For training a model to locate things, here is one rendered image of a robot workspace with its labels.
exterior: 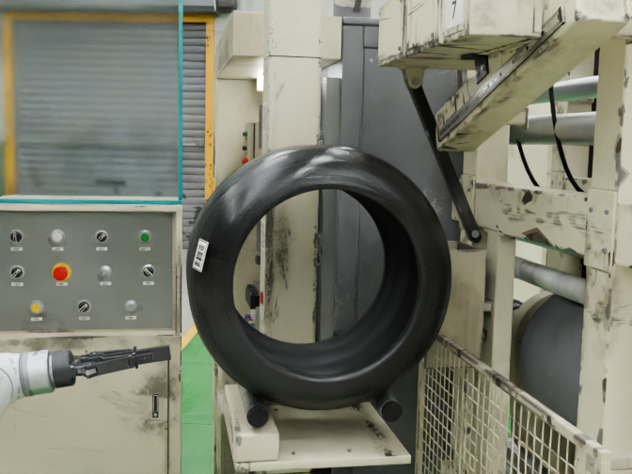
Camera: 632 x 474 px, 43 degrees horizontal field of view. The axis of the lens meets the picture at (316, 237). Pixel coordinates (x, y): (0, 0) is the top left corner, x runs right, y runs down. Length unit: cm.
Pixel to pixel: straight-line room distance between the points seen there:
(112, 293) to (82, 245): 16
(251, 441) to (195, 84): 957
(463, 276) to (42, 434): 125
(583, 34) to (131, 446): 168
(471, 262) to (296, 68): 64
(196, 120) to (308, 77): 906
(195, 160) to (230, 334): 944
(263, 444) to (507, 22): 93
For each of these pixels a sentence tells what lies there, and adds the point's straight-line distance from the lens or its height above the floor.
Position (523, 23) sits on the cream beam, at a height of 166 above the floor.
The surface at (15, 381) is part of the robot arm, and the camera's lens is 173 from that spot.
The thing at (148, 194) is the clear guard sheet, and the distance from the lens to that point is 233.
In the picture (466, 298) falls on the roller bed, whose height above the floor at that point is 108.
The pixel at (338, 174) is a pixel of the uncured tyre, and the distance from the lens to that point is 161.
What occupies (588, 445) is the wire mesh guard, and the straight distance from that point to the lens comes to 136.
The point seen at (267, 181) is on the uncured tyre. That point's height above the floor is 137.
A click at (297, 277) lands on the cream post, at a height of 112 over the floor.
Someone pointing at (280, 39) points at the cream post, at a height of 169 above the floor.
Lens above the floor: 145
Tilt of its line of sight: 7 degrees down
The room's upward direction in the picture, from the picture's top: 1 degrees clockwise
